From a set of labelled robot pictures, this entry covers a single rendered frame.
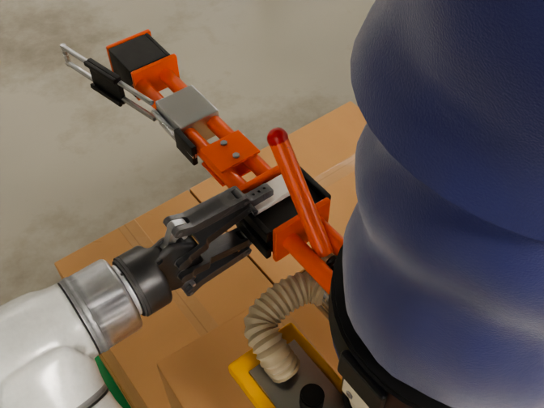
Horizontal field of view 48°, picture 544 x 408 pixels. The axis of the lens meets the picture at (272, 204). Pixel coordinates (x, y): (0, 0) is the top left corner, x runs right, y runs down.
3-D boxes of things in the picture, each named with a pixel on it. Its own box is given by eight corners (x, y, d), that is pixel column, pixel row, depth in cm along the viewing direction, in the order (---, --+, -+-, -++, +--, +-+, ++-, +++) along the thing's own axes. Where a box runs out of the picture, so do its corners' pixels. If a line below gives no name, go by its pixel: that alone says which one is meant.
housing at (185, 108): (223, 132, 88) (221, 108, 84) (182, 153, 85) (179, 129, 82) (196, 106, 91) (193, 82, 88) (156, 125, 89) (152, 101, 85)
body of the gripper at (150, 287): (102, 246, 66) (175, 206, 70) (116, 287, 73) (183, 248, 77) (136, 294, 63) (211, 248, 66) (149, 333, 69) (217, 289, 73)
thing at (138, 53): (180, 82, 94) (176, 55, 90) (138, 101, 91) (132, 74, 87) (153, 54, 98) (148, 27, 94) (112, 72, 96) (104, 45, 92)
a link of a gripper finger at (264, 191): (231, 207, 72) (230, 191, 70) (265, 188, 74) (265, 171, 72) (239, 215, 71) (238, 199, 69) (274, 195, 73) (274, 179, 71)
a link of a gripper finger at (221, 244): (181, 276, 69) (180, 283, 70) (259, 240, 75) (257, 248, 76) (163, 253, 71) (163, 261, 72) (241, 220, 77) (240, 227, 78)
